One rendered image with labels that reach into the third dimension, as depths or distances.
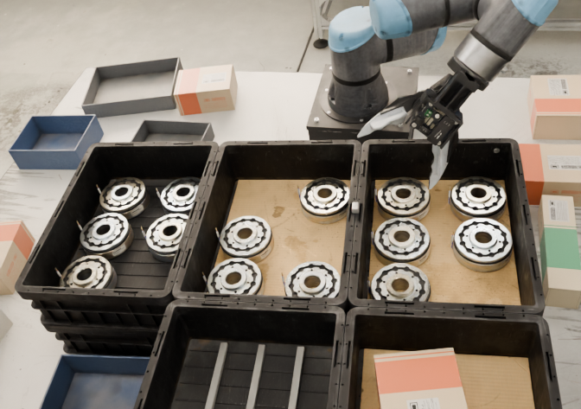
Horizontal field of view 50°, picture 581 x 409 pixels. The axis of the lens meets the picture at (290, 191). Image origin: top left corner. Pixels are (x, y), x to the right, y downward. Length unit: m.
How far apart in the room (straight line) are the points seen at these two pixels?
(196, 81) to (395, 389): 1.13
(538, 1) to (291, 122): 0.90
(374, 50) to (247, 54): 1.95
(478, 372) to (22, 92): 3.00
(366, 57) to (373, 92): 0.10
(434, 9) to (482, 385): 0.59
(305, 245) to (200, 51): 2.34
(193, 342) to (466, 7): 0.72
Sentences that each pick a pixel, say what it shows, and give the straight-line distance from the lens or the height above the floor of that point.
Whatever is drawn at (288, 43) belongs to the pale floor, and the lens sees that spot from 3.36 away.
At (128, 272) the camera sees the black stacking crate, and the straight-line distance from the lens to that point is 1.28.
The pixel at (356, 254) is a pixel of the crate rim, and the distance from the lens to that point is 1.08.
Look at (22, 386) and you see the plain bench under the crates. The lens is 1.39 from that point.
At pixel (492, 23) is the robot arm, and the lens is 0.97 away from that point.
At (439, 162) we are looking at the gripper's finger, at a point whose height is 1.06.
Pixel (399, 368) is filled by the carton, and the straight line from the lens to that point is 0.97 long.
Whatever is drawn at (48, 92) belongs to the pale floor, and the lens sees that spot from 3.54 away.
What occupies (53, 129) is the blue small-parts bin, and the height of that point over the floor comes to 0.72.
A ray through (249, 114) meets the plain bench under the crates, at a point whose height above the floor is 0.70.
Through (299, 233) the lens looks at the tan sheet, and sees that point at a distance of 1.24.
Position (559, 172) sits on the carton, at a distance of 1.45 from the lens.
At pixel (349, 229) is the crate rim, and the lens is 1.10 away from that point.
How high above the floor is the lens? 1.76
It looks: 45 degrees down
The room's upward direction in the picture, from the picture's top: 11 degrees counter-clockwise
